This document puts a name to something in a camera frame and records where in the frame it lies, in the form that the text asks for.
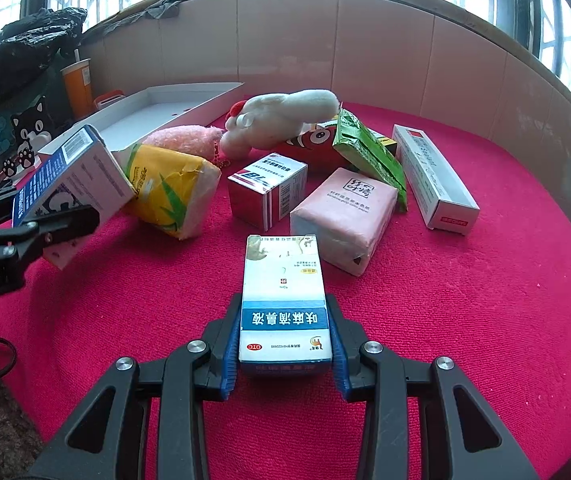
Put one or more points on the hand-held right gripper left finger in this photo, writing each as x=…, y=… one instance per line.
x=229, y=365

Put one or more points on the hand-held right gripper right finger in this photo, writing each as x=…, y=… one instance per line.
x=339, y=360

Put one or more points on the blue and white carton box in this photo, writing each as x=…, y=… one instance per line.
x=75, y=175

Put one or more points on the blue-banded white medicine box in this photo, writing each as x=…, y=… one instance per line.
x=283, y=280

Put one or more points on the pink tissue pack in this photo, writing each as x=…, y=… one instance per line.
x=345, y=215

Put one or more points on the white cardboard tray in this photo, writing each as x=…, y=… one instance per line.
x=165, y=105

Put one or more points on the red and white medicine box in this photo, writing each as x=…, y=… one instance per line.
x=265, y=195

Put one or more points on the long white box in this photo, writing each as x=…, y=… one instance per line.
x=430, y=175

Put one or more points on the white plush chicken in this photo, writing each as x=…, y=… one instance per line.
x=275, y=115

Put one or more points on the black cat figure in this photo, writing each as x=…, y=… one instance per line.
x=30, y=130

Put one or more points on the white and orange power bank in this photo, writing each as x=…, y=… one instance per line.
x=107, y=99

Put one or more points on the orange cup with straw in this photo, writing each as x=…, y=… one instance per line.
x=77, y=90

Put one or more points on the red felt mat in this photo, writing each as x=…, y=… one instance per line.
x=465, y=310

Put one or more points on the black plastic bag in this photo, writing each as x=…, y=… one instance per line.
x=15, y=50

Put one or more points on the green foil packet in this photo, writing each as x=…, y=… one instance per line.
x=365, y=155

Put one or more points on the red plush toy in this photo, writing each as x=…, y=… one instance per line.
x=315, y=147

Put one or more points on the small yellow box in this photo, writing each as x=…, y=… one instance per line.
x=388, y=146

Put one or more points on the grey cloth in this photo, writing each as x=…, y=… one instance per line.
x=165, y=7

